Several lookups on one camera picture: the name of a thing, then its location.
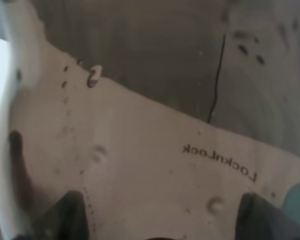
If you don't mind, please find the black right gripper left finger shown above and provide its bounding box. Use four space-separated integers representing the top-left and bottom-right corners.
14 191 90 240

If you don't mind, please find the smoky transparent water bottle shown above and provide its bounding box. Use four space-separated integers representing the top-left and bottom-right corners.
0 0 300 240

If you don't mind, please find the teal transparent plastic cup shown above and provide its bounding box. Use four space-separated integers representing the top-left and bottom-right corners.
282 183 300 217

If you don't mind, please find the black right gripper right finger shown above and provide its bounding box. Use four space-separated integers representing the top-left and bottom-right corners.
236 193 300 240

